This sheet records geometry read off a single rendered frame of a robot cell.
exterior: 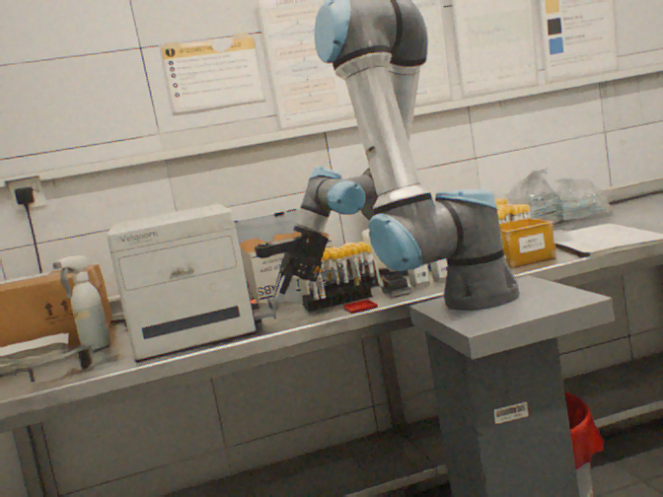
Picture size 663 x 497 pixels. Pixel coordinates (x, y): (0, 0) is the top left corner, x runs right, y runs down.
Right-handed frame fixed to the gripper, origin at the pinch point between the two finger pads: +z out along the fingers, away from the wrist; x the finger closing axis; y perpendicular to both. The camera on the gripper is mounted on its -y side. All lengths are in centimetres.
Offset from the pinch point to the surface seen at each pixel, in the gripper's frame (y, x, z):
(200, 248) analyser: -21.4, -4.4, -8.3
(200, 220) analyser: -23.4, -4.4, -14.2
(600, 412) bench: 120, 26, 6
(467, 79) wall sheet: 52, 59, -86
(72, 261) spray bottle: -47, 17, 6
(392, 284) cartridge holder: 27.5, 0.4, -13.7
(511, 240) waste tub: 54, -1, -34
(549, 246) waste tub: 65, -2, -36
